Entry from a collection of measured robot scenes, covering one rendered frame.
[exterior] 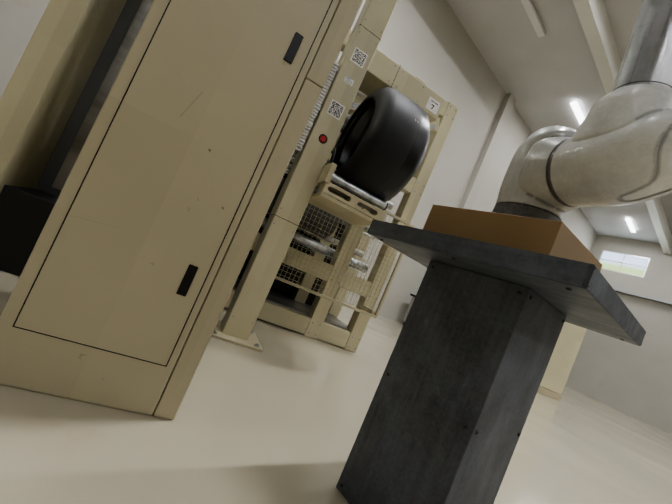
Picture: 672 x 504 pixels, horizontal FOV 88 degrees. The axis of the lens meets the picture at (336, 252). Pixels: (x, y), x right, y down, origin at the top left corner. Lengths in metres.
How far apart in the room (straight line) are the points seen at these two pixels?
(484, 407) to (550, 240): 0.35
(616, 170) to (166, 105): 0.90
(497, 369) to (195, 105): 0.85
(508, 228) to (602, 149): 0.21
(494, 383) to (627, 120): 0.54
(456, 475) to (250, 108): 0.90
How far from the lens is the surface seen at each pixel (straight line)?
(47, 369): 0.99
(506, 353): 0.80
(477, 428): 0.82
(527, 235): 0.80
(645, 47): 0.97
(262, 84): 0.94
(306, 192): 1.75
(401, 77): 2.41
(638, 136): 0.81
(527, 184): 0.94
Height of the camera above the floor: 0.48
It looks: 3 degrees up
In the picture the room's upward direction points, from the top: 23 degrees clockwise
